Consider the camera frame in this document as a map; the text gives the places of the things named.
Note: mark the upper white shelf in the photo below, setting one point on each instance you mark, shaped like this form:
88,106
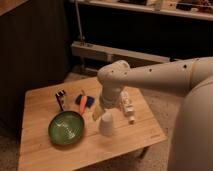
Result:
156,8

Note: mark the dark blue small box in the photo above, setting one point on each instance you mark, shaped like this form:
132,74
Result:
61,98

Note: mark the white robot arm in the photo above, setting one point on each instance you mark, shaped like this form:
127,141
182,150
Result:
191,146

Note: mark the metal shelf rail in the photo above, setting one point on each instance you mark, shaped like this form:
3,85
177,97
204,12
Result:
110,54

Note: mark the white paper cup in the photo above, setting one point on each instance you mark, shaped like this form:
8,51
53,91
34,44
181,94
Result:
106,125

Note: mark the white plastic bottle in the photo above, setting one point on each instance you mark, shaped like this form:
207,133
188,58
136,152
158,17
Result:
127,106

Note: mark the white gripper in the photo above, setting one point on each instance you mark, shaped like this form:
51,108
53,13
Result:
107,101

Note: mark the wooden low table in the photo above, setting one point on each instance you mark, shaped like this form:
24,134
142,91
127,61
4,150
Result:
37,153

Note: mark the green ceramic bowl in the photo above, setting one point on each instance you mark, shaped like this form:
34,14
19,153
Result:
66,128

